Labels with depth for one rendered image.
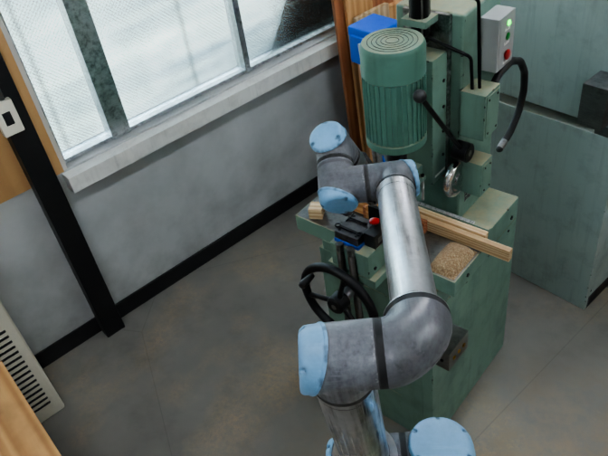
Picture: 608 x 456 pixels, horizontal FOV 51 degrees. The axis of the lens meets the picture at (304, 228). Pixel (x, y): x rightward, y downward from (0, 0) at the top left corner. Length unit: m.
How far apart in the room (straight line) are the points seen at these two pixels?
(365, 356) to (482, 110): 1.08
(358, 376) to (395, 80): 0.92
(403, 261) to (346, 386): 0.28
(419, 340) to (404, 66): 0.88
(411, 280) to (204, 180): 2.18
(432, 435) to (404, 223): 0.53
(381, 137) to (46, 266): 1.70
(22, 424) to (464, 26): 1.84
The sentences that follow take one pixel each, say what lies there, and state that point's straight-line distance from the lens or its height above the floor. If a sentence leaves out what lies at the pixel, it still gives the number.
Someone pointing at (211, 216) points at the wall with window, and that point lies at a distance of 3.34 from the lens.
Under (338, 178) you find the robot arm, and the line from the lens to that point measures 1.50.
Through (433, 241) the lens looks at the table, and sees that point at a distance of 2.01.
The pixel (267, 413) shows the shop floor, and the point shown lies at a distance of 2.74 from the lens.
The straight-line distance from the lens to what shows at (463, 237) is 1.98.
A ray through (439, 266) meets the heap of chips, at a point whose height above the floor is 0.92.
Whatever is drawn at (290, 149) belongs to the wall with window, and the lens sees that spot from 3.52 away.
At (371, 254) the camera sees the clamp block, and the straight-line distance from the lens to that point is 1.89.
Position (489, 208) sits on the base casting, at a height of 0.80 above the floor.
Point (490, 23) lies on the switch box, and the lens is 1.94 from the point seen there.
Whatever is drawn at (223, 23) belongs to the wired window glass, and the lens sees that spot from 3.12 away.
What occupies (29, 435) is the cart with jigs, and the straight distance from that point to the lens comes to 2.34.
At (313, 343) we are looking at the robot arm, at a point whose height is 1.44.
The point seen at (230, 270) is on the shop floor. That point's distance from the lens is 3.36.
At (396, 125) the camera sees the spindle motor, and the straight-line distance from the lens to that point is 1.80.
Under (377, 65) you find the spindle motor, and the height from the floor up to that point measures 1.47.
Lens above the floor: 2.23
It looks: 39 degrees down
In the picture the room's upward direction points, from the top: 9 degrees counter-clockwise
